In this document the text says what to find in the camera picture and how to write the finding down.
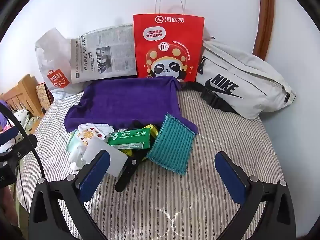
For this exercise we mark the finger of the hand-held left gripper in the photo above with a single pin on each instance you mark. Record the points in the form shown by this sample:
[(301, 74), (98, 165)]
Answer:
[(8, 134), (26, 145)]

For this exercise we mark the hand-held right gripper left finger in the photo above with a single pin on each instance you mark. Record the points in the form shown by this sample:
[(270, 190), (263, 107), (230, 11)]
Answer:
[(93, 172)]

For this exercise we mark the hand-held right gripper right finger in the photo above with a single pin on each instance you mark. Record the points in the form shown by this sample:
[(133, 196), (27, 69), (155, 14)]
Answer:
[(230, 175)]

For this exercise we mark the white sponge block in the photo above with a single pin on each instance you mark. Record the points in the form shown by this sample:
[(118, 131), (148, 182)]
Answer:
[(107, 158)]

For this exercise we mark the white tissue sheet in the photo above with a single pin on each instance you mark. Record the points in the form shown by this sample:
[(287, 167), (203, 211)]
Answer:
[(77, 158)]

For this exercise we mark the light green wipes packet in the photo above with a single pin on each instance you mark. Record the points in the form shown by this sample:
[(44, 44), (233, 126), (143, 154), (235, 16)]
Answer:
[(72, 142)]

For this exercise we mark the fruit print small packet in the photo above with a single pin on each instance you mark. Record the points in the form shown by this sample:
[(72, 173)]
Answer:
[(87, 135)]

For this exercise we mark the dark green tissue packet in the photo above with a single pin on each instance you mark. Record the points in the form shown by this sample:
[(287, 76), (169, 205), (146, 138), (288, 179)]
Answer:
[(128, 140)]

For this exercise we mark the teal striped cleaning cloth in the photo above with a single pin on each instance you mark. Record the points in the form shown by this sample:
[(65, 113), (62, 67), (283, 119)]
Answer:
[(171, 145)]

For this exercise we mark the yellow pouch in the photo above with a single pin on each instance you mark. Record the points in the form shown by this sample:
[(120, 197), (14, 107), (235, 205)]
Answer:
[(153, 130)]

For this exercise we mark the purple towel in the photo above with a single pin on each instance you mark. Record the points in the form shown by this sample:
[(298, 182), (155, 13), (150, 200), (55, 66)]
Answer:
[(127, 100)]

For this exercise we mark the dotted white cloth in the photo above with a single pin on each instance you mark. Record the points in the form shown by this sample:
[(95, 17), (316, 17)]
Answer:
[(27, 122)]

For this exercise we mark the wooden bedside table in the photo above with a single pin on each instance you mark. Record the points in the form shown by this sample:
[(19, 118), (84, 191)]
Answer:
[(22, 92)]

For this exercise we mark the patterned book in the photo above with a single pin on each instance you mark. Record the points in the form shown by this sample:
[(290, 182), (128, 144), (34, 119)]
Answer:
[(43, 93)]

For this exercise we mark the white plastic shopping bag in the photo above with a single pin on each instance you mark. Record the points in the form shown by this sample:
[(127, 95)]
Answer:
[(53, 62)]

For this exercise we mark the grey waist bag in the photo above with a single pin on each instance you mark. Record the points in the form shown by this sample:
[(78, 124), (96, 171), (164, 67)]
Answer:
[(240, 80)]

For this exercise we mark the folded newspaper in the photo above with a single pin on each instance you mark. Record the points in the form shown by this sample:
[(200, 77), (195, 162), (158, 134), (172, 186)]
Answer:
[(105, 55)]

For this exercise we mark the red paper bag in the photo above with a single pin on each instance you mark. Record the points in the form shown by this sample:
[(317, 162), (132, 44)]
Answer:
[(170, 42)]

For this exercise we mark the brown wooden door frame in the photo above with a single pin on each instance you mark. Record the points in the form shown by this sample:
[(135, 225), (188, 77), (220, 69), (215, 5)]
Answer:
[(263, 17)]

